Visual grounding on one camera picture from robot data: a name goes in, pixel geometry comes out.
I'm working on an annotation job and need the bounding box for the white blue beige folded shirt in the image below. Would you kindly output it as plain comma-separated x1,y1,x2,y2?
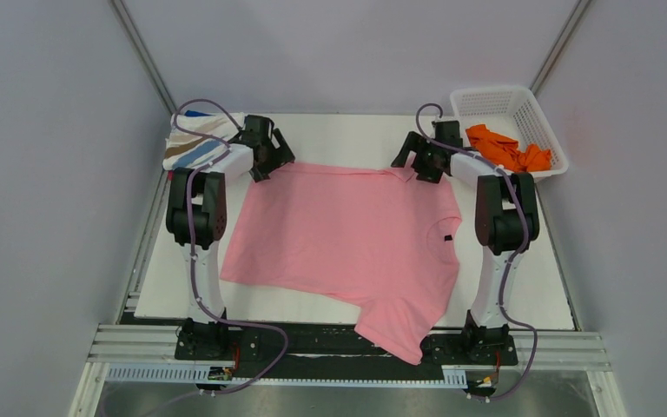
162,112,246,171

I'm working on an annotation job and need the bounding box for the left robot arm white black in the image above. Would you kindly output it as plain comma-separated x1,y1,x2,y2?
165,115,295,361

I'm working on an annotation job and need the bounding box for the metal corner rail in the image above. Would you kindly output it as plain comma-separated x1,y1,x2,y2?
108,0,177,114
529,0,594,96

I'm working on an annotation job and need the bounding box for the orange crumpled t-shirt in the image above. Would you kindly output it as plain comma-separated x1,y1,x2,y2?
466,124,552,172

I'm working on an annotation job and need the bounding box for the pink t-shirt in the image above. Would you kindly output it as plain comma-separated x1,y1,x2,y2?
220,163,462,365

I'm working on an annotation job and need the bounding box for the metal corner rail right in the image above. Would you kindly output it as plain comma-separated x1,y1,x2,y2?
529,0,594,96

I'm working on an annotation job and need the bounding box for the aluminium frame rail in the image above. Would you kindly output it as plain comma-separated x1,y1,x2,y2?
87,325,611,372

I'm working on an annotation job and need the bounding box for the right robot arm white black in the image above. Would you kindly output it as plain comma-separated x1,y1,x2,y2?
392,119,540,363

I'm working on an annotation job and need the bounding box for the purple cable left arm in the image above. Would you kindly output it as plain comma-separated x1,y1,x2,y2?
171,98,290,398

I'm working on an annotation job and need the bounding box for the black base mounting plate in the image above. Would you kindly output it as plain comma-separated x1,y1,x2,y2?
174,321,518,381

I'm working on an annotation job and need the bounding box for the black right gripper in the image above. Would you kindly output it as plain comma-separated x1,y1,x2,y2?
392,132,442,184

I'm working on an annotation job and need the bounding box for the metal corner rail left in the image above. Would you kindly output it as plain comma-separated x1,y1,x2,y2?
108,0,177,114

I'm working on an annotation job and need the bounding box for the white plastic basket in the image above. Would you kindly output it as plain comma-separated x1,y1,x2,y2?
450,85,569,182

